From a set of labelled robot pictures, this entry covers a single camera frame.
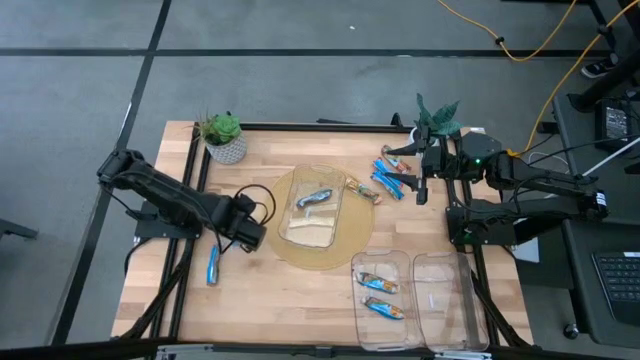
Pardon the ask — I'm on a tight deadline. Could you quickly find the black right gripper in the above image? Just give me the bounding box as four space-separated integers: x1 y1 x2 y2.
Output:
383 124 454 206

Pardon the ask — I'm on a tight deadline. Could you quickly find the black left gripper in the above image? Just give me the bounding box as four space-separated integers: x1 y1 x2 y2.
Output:
219 192 269 253

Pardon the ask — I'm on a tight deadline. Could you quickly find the dark blue granola bar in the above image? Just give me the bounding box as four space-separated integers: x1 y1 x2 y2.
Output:
295 187 335 209
206 243 222 287

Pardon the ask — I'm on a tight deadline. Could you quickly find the green brown granola bar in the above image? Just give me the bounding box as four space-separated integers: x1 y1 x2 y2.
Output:
345 178 384 206

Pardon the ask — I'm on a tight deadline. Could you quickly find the blue orange granola bar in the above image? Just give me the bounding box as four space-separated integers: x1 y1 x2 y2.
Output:
360 295 405 321
353 271 401 295

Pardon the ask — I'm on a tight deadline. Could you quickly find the snake plant in white pot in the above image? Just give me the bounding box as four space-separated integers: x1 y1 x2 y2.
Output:
409 92 464 151

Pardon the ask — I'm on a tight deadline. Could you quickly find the clear plastic bin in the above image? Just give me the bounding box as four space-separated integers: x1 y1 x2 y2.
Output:
412 251 491 353
350 249 424 351
277 163 349 250

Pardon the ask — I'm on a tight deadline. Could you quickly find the succulent in patterned pot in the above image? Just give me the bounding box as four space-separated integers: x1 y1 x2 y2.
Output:
192 112 249 166

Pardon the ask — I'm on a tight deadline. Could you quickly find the round woven yellow placemat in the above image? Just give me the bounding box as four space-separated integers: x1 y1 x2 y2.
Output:
264 163 376 272

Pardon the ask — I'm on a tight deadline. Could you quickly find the white paper sheet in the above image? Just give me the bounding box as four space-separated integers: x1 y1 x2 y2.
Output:
509 234 541 264

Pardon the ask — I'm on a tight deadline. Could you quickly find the black power adapter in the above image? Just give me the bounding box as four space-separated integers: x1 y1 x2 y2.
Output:
594 97 639 154

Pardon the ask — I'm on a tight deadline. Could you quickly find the black crossbar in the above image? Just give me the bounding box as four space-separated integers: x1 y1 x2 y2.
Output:
0 337 640 360

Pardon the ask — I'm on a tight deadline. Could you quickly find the person's black shoe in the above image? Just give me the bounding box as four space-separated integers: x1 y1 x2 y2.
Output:
579 55 619 80

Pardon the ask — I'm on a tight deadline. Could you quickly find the black desk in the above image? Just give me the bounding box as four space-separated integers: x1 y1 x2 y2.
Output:
552 92 640 351

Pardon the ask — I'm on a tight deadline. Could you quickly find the black chair base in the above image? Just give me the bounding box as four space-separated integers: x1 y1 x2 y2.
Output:
0 217 40 241

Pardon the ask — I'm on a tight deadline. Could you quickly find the black keyboard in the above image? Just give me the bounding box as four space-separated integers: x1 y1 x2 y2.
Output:
591 251 640 326

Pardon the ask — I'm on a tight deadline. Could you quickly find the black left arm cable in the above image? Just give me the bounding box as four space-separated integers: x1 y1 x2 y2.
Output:
212 183 278 256

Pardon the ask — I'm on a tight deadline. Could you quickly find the black aluminium table frame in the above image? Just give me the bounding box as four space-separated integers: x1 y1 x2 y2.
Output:
114 118 531 351

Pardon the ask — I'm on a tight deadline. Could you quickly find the yellow extension cord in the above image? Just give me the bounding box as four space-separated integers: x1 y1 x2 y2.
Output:
436 0 579 64
505 0 640 159

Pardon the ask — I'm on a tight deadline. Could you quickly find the white cable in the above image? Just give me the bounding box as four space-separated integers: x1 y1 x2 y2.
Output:
579 147 640 179

